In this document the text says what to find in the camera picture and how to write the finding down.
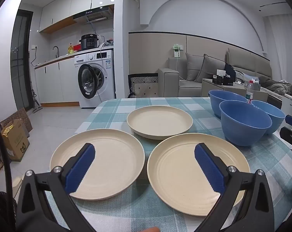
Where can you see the yellow oil bottle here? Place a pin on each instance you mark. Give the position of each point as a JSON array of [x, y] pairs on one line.
[[71, 49]]

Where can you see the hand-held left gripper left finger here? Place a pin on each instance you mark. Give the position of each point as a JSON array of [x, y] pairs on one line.
[[80, 168]]

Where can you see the white curtain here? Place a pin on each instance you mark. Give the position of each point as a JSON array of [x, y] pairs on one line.
[[279, 48]]

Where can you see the blue bowl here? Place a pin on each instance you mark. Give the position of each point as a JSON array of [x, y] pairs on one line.
[[242, 123], [274, 116], [223, 99]]

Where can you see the grey side cabinet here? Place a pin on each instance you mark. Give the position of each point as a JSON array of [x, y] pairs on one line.
[[213, 88]]

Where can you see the brown patterned flat box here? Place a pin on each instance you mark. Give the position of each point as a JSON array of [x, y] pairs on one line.
[[23, 117]]

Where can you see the navy bag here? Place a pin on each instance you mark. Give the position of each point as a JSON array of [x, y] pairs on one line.
[[230, 70]]

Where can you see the white wall cabinets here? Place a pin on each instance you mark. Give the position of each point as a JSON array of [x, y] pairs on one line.
[[71, 4]]

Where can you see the clear water bottle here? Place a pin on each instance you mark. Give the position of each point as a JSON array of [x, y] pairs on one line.
[[250, 93]]

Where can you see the person's left hand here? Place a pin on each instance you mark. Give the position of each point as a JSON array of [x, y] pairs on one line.
[[148, 230]]

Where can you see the teal checked tablecloth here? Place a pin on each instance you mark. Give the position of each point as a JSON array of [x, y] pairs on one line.
[[112, 108]]

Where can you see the green white wall charger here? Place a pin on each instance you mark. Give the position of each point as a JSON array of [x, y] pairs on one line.
[[177, 49]]

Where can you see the red box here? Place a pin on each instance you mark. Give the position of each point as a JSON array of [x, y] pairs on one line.
[[77, 47]]

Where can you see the black white patterned bag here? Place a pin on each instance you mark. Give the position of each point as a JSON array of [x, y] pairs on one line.
[[144, 87]]

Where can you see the black box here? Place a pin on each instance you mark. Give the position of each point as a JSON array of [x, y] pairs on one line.
[[223, 80]]

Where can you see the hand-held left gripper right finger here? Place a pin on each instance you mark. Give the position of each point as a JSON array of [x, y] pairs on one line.
[[208, 168]]

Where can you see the steel range hood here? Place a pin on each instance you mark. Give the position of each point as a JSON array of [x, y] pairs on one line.
[[94, 15]]

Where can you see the curved kitchen faucet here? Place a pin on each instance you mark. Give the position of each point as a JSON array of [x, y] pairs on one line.
[[56, 50]]

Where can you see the white kitchen base cabinet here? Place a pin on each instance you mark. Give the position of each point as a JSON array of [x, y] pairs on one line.
[[56, 82]]

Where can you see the dark glass door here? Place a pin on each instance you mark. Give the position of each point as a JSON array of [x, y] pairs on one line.
[[20, 60]]

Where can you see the white washing machine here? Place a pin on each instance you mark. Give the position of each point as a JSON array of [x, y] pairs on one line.
[[104, 77]]

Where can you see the grey sofa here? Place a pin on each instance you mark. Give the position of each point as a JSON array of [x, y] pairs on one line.
[[170, 82]]

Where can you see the white box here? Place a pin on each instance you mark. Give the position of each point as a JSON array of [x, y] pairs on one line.
[[220, 72]]

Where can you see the black mesh basket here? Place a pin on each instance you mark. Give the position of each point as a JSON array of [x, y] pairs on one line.
[[2, 210]]

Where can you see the grey blanket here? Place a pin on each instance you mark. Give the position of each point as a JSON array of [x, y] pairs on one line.
[[276, 85]]

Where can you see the black pressure cooker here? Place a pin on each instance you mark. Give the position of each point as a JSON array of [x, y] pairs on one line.
[[89, 42]]

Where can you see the grey cushion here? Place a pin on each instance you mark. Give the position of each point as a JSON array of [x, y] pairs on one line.
[[193, 66], [210, 69]]

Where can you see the grey stick vacuum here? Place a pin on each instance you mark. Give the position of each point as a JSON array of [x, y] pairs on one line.
[[35, 104]]

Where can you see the printed cardboard box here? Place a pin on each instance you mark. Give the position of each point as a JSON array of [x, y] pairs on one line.
[[17, 142]]

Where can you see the cream round plate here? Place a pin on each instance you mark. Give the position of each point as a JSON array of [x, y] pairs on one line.
[[179, 164], [160, 122], [116, 154]]

